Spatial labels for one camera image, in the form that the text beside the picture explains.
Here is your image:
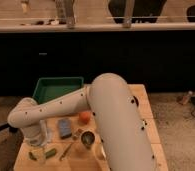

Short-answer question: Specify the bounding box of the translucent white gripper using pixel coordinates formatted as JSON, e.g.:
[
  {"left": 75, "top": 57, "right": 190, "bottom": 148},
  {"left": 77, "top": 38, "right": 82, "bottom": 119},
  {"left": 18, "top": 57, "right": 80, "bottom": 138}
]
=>
[{"left": 23, "top": 120, "right": 48, "bottom": 147}]

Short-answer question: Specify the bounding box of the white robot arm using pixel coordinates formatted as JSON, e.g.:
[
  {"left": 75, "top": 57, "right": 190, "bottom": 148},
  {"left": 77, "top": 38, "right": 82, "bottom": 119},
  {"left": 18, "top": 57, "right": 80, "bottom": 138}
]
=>
[{"left": 8, "top": 73, "right": 157, "bottom": 171}]

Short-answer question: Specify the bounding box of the blue sponge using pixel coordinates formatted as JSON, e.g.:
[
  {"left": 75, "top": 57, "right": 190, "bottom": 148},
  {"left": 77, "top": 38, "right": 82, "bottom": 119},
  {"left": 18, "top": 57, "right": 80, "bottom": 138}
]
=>
[{"left": 58, "top": 118, "right": 72, "bottom": 139}]

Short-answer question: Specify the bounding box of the metal spoon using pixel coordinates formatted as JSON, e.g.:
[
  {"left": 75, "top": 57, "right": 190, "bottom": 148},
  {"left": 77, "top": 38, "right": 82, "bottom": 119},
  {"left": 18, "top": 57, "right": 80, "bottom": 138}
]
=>
[{"left": 59, "top": 136, "right": 79, "bottom": 161}]

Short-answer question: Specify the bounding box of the black office chair base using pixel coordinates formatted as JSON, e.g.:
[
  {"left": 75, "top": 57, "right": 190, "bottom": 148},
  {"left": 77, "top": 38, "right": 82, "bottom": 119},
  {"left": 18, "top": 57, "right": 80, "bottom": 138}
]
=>
[{"left": 0, "top": 123, "right": 18, "bottom": 133}]

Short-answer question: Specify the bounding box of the green plastic tray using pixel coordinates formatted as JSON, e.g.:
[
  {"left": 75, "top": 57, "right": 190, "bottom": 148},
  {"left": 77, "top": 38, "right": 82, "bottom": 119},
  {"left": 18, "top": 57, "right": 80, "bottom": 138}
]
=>
[{"left": 33, "top": 77, "right": 84, "bottom": 104}]

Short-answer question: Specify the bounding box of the dark metal cup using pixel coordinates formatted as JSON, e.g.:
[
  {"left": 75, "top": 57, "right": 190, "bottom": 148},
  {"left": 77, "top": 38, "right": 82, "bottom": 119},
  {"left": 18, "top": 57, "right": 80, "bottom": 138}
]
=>
[{"left": 81, "top": 131, "right": 95, "bottom": 149}]

